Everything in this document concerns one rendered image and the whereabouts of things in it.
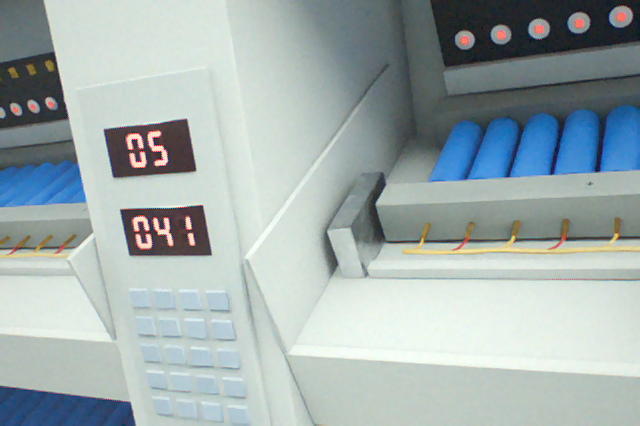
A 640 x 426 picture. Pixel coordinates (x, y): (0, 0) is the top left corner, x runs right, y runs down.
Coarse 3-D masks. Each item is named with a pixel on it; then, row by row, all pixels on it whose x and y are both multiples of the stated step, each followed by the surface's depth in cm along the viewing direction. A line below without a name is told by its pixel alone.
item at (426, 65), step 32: (0, 0) 59; (32, 0) 57; (416, 0) 43; (0, 32) 60; (32, 32) 58; (416, 32) 44; (416, 64) 44; (416, 96) 45; (448, 96) 44; (416, 128) 45
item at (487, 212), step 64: (448, 0) 38; (512, 0) 37; (576, 0) 36; (448, 64) 40; (512, 64) 38; (576, 64) 37; (384, 128) 40; (448, 128) 40; (512, 128) 37; (576, 128) 34; (320, 192) 32; (384, 192) 33; (448, 192) 32; (512, 192) 30; (576, 192) 29; (256, 256) 27; (320, 256) 32; (384, 256) 33; (448, 256) 32; (512, 256) 30; (576, 256) 29; (320, 320) 30; (384, 320) 29; (448, 320) 28; (512, 320) 27; (576, 320) 26; (320, 384) 30; (384, 384) 28; (448, 384) 27; (512, 384) 25; (576, 384) 24
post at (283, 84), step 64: (64, 0) 30; (128, 0) 28; (192, 0) 27; (256, 0) 29; (320, 0) 34; (384, 0) 41; (64, 64) 31; (128, 64) 29; (192, 64) 28; (256, 64) 28; (320, 64) 33; (384, 64) 41; (256, 128) 28; (320, 128) 33; (256, 192) 28; (256, 320) 30; (128, 384) 34
